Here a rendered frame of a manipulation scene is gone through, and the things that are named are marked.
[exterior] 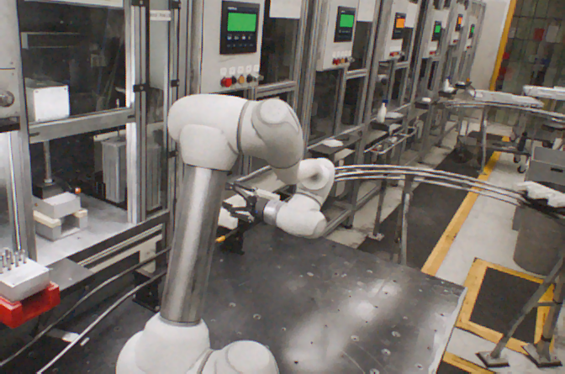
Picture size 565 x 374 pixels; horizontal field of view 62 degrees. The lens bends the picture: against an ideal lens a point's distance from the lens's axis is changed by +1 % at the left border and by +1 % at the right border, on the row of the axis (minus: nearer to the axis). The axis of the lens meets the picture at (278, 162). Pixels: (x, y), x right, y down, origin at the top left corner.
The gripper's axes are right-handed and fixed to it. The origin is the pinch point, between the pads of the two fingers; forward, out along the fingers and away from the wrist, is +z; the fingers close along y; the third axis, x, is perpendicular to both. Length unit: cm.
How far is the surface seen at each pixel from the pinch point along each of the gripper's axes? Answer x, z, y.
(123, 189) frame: 13.9, 37.2, -4.4
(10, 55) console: 63, 20, 50
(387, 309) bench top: -20, -63, -34
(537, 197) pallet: -145, -102, -16
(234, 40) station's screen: -26, 17, 54
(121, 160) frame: 14.5, 37.2, 7.8
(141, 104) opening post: 20.3, 20.7, 32.9
